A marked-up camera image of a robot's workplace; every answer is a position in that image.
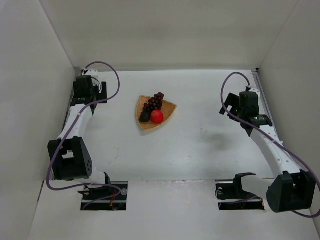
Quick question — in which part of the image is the dark fake fruit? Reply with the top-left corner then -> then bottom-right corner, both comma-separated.
139,111 -> 151,123

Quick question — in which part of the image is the dark red grape bunch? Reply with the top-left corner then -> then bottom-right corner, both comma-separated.
143,92 -> 165,113

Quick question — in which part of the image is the red fake apple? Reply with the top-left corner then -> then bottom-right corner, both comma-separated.
150,109 -> 164,124

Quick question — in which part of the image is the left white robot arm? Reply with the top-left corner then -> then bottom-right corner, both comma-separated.
46,75 -> 109,190

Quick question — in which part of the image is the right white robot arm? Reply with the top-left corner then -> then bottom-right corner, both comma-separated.
219,89 -> 319,214

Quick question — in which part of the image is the woven triangular fruit basket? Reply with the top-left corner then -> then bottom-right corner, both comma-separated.
136,95 -> 177,131

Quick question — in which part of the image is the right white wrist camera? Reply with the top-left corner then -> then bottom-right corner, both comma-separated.
245,85 -> 261,97

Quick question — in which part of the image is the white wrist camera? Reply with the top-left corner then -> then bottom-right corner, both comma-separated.
245,85 -> 261,97
81,68 -> 99,78

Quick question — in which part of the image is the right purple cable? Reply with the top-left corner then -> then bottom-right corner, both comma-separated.
221,71 -> 320,219

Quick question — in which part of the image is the purple cable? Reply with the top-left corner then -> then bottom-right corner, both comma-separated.
46,61 -> 126,210
221,71 -> 320,219

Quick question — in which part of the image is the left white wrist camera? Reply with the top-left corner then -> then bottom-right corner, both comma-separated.
81,68 -> 99,78

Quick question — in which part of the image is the left aluminium table rail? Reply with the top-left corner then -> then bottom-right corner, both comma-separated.
47,67 -> 84,181

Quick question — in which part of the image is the aluminium table rail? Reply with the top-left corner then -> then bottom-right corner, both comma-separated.
251,67 -> 293,179
47,67 -> 84,181

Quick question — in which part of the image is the right aluminium table rail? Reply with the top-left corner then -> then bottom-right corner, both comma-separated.
251,67 -> 293,179

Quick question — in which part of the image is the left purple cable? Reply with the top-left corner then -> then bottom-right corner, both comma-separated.
46,61 -> 126,210

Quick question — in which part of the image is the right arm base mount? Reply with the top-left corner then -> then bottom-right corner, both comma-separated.
215,172 -> 265,211

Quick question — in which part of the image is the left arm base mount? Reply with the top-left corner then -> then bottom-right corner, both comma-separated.
78,181 -> 129,212

